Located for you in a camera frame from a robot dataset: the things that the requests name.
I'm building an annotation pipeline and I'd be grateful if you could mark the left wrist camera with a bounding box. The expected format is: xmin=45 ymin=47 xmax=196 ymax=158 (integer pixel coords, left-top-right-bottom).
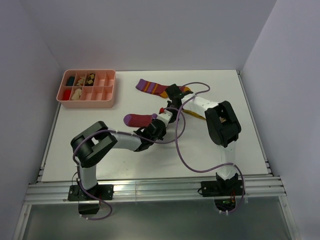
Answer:
xmin=156 ymin=107 xmax=173 ymax=127

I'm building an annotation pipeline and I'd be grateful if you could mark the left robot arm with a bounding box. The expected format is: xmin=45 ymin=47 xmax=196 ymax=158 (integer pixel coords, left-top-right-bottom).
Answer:
xmin=70 ymin=119 xmax=168 ymax=200

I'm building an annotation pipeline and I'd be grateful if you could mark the brown yellow argyle sock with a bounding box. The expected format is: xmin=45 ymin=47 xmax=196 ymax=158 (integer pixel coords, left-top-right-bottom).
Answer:
xmin=85 ymin=73 xmax=96 ymax=86

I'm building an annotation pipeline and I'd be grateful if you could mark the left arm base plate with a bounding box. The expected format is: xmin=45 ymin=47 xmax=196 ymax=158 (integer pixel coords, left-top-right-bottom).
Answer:
xmin=67 ymin=184 xmax=114 ymax=202

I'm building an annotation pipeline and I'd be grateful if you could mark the maroon sock purple toe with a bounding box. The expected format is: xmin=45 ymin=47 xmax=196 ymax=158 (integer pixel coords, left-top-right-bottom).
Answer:
xmin=123 ymin=113 xmax=158 ymax=128

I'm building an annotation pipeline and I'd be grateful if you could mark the cream orange argyle rolled sock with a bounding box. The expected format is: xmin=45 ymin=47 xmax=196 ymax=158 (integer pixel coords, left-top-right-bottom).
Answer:
xmin=75 ymin=75 xmax=86 ymax=86

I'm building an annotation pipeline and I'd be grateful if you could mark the aluminium front rail frame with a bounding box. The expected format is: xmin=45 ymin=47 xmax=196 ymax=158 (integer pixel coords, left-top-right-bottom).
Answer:
xmin=23 ymin=175 xmax=287 ymax=205

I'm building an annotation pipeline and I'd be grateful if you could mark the red rolled sock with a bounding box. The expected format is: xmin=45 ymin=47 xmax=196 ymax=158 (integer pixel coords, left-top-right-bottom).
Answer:
xmin=62 ymin=89 xmax=72 ymax=101

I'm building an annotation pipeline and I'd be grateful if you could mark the maroon purple striped sock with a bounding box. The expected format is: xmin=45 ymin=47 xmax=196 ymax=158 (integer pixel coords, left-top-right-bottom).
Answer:
xmin=135 ymin=78 xmax=192 ymax=99

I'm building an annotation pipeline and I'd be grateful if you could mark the cream white rolled sock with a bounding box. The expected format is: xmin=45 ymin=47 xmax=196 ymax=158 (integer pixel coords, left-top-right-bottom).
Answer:
xmin=71 ymin=88 xmax=82 ymax=101

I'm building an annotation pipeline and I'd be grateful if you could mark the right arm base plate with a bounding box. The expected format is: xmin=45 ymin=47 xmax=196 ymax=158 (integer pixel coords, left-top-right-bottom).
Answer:
xmin=197 ymin=180 xmax=244 ymax=197

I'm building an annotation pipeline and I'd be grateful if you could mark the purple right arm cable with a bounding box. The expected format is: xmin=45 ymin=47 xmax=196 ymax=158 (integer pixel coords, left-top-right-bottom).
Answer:
xmin=174 ymin=81 xmax=247 ymax=216

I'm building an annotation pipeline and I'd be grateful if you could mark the dark teal rolled sock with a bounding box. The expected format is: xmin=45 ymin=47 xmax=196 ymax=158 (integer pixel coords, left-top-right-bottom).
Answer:
xmin=65 ymin=76 xmax=75 ymax=87

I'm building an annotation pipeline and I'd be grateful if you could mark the pink compartment organizer box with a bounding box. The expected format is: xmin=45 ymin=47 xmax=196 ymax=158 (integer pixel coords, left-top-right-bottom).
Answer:
xmin=56 ymin=69 xmax=116 ymax=109

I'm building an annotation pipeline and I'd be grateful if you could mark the yellow patterned sock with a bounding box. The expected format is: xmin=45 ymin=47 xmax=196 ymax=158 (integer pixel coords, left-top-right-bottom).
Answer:
xmin=183 ymin=109 xmax=206 ymax=120

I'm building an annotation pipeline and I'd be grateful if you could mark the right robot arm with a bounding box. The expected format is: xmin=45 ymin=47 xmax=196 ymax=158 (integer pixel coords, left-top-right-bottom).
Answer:
xmin=165 ymin=84 xmax=242 ymax=195

